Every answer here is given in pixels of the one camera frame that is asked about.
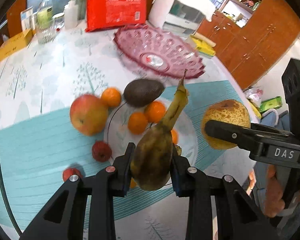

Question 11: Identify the yellow speckled pear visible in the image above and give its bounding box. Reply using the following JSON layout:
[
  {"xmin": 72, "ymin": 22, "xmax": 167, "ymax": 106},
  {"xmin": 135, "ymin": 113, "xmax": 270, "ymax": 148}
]
[{"xmin": 201, "ymin": 99, "xmax": 251, "ymax": 150}]

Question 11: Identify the red lychee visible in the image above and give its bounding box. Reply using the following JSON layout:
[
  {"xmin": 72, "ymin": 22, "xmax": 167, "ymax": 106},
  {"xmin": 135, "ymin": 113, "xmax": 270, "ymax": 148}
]
[
  {"xmin": 91, "ymin": 141, "xmax": 112, "ymax": 163},
  {"xmin": 62, "ymin": 167, "xmax": 82, "ymax": 182}
]

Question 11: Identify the orange tangerine plate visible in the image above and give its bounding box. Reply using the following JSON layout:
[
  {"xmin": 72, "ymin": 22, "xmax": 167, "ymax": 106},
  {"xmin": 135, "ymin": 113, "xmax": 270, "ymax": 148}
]
[
  {"xmin": 171, "ymin": 129, "xmax": 179, "ymax": 145},
  {"xmin": 144, "ymin": 101, "xmax": 166, "ymax": 123},
  {"xmin": 127, "ymin": 112, "xmax": 148, "ymax": 135}
]

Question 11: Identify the spotted ripe banana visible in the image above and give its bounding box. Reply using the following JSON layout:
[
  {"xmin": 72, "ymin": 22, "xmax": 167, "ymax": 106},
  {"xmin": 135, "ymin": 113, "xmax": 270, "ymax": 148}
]
[{"xmin": 130, "ymin": 77, "xmax": 188, "ymax": 191}]

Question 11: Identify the red apple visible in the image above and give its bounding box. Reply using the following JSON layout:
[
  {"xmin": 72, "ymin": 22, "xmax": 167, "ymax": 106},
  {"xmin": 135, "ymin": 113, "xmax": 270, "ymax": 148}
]
[{"xmin": 69, "ymin": 94, "xmax": 108, "ymax": 136}]

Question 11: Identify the dark green avocado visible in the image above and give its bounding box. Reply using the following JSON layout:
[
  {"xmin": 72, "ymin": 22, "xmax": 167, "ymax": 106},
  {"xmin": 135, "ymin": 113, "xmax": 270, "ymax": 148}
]
[{"xmin": 123, "ymin": 79, "xmax": 165, "ymax": 108}]

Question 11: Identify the right hand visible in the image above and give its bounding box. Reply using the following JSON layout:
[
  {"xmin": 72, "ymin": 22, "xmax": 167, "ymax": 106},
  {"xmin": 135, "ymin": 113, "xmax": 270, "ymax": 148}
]
[{"xmin": 263, "ymin": 165, "xmax": 285, "ymax": 218}]

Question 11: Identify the white floral plate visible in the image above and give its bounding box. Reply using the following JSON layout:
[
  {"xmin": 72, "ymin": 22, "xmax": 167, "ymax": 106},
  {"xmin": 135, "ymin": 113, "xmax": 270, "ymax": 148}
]
[{"xmin": 103, "ymin": 97, "xmax": 199, "ymax": 188}]

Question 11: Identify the yellow sponge pack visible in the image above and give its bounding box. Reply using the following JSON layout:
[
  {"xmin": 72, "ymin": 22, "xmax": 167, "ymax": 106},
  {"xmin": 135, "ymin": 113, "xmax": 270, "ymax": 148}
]
[{"xmin": 190, "ymin": 35, "xmax": 216, "ymax": 57}]

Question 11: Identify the wooden cabinet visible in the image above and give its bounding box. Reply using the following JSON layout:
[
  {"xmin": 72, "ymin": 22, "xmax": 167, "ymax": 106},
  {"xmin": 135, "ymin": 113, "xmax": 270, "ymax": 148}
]
[{"xmin": 197, "ymin": 0, "xmax": 300, "ymax": 89}]

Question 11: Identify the purple glass fruit bowl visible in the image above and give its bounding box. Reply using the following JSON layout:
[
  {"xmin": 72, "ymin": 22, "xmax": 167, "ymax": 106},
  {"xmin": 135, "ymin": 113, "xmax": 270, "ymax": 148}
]
[{"xmin": 114, "ymin": 24, "xmax": 204, "ymax": 80}]

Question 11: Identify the orange tangerine beside apple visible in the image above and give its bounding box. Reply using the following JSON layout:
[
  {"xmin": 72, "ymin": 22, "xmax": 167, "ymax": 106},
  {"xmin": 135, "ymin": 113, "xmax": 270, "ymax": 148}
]
[{"xmin": 101, "ymin": 87, "xmax": 121, "ymax": 108}]

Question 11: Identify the white countertop appliance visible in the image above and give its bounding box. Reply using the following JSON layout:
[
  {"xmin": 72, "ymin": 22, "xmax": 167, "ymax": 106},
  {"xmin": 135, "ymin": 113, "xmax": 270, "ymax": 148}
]
[{"xmin": 147, "ymin": 0, "xmax": 206, "ymax": 37}]

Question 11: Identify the yellow tissue box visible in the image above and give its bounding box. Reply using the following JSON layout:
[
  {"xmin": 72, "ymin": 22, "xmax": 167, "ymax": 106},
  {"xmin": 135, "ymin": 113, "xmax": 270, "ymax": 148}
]
[{"xmin": 0, "ymin": 29, "xmax": 33, "ymax": 61}]

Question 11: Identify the clear drinking glass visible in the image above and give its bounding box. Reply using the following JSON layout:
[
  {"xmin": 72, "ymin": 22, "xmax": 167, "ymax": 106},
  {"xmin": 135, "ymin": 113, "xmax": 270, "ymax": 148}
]
[{"xmin": 35, "ymin": 20, "xmax": 56, "ymax": 44}]

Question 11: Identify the red plastic package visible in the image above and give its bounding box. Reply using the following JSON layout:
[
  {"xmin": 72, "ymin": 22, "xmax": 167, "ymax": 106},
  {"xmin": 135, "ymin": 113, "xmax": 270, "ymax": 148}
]
[{"xmin": 85, "ymin": 0, "xmax": 146, "ymax": 32}]

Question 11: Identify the small glass jar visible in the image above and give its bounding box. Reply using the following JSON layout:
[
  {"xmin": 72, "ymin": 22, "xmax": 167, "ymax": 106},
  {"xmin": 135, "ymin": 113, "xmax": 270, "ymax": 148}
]
[{"xmin": 52, "ymin": 12, "xmax": 64, "ymax": 29}]

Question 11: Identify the clear bottle green label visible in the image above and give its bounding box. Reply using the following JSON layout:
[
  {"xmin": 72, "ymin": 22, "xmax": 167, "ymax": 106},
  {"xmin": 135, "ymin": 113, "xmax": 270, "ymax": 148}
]
[{"xmin": 37, "ymin": 0, "xmax": 53, "ymax": 28}]

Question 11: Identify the small white carton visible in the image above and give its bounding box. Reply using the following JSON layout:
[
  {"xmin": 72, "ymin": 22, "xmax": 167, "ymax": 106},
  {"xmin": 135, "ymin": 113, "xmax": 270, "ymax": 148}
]
[{"xmin": 20, "ymin": 7, "xmax": 33, "ymax": 31}]

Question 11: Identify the white squeeze bottle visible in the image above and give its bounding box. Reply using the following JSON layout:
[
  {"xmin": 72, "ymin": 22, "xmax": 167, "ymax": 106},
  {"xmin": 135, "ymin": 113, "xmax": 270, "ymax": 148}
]
[{"xmin": 64, "ymin": 0, "xmax": 78, "ymax": 29}]

